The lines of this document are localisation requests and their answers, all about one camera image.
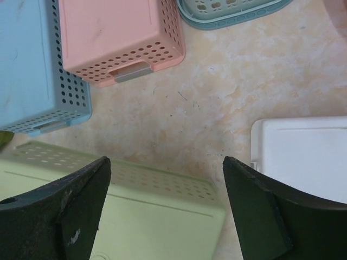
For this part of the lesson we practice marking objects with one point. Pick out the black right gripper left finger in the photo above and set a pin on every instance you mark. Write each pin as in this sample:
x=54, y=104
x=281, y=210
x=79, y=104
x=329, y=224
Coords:
x=58, y=220

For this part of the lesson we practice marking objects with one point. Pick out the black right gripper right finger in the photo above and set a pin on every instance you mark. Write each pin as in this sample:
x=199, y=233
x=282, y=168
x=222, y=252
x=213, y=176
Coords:
x=276, y=221

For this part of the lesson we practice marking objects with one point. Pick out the white perforated tray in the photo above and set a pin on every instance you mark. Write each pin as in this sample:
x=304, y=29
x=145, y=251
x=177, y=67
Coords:
x=308, y=154

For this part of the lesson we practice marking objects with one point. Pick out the light green shallow tray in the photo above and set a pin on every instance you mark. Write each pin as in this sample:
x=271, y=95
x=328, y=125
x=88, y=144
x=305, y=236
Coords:
x=147, y=214

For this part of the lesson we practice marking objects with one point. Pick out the blue shallow plastic tray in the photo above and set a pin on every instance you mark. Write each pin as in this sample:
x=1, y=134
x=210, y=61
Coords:
x=37, y=95

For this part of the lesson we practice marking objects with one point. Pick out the pink shallow plastic tray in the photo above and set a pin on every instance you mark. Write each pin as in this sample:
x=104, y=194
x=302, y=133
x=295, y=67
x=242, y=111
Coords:
x=108, y=42

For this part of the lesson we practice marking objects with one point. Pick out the large teal perforated basket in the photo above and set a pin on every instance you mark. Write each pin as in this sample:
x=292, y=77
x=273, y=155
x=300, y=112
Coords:
x=211, y=15

